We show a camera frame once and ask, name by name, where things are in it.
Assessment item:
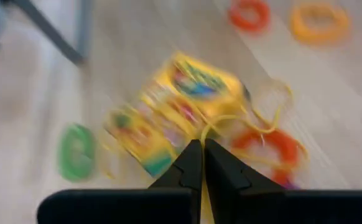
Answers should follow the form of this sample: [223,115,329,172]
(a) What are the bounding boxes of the yellow Crayola crayon box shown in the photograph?
[104,51,247,178]

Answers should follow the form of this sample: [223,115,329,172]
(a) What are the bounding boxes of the green coil keychain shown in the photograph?
[57,123,96,183]

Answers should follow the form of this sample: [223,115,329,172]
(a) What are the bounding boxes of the yellow rubber bands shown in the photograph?
[199,82,309,224]

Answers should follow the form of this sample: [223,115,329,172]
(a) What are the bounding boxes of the yellow coil keychain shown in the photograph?
[289,2,351,46]

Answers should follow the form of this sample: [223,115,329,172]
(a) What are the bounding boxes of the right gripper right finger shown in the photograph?
[203,139,362,224]

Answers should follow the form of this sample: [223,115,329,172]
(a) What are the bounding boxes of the orange-red coil keychain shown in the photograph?
[228,0,271,34]
[230,127,303,190]

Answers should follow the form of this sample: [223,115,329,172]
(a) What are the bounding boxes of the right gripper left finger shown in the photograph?
[37,139,203,224]

